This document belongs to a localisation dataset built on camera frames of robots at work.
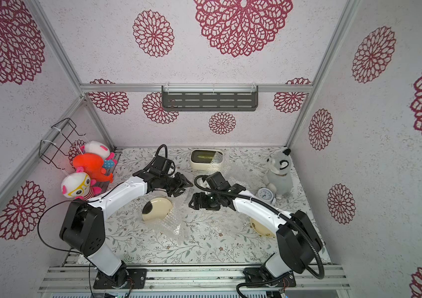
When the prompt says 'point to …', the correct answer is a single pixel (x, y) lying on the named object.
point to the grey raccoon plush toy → (279, 164)
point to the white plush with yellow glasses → (79, 185)
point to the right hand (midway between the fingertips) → (194, 204)
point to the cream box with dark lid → (205, 159)
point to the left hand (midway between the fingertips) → (192, 187)
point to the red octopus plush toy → (91, 164)
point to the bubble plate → (172, 224)
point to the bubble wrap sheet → (238, 171)
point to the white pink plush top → (97, 148)
